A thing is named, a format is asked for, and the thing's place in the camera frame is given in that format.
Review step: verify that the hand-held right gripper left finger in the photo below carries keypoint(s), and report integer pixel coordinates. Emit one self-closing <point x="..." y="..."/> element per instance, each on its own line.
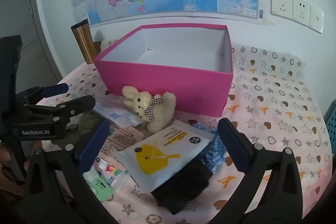
<point x="94" y="145"/>

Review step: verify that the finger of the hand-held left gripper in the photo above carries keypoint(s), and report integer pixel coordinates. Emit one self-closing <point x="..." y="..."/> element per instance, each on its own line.
<point x="56" y="88"/>
<point x="78" y="104"/>

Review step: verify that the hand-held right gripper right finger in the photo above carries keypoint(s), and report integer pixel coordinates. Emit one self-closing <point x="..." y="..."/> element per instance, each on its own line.
<point x="233" y="145"/>

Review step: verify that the blue checkered cloth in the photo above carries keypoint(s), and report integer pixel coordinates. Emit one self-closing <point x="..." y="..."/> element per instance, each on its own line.
<point x="215" y="153"/>

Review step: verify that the green plush toy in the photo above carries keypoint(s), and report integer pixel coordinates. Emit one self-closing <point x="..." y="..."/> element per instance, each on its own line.
<point x="89" y="121"/>

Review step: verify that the shiny gold packet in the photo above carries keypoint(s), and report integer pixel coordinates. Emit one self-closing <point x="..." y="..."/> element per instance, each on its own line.
<point x="120" y="140"/>

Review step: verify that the floral tissue pack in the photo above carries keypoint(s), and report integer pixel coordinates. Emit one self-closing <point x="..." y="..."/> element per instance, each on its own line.
<point x="105" y="179"/>

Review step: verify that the white face mask packet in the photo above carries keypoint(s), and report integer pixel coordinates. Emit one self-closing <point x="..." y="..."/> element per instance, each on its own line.
<point x="118" y="115"/>

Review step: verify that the white packet with yellow print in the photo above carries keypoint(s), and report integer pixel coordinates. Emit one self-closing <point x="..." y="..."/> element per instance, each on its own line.
<point x="168" y="155"/>

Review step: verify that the black plush toy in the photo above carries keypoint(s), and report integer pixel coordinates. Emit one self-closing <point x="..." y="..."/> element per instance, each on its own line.
<point x="181" y="190"/>

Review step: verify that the cream plush bunny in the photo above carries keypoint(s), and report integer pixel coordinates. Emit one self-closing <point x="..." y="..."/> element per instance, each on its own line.
<point x="160" y="113"/>

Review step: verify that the pink cardboard box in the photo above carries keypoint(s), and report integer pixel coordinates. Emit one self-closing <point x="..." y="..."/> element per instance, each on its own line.
<point x="162" y="82"/>

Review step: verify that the person's left hand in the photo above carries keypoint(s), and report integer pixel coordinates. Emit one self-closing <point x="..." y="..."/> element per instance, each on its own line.
<point x="5" y="157"/>

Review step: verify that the bronze metal tumbler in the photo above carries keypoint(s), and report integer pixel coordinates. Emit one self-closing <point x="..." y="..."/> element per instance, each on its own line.
<point x="84" y="43"/>

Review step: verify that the pink printed tablecloth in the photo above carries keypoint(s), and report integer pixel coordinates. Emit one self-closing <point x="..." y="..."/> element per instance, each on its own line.
<point x="275" y="108"/>

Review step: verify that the grey door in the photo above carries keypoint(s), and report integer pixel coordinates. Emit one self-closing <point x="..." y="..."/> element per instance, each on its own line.
<point x="26" y="16"/>

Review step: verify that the blue plastic basket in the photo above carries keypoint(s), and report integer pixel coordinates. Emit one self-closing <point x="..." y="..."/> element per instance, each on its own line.
<point x="331" y="129"/>

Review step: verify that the brown wooden post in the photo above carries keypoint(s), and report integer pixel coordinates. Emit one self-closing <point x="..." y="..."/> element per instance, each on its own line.
<point x="97" y="47"/>

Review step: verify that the white wall socket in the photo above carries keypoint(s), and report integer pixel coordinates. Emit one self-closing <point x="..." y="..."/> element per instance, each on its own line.
<point x="301" y="11"/>
<point x="282" y="3"/>

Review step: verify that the white wall switch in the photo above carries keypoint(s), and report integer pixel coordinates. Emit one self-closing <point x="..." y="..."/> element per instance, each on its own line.
<point x="316" y="19"/>

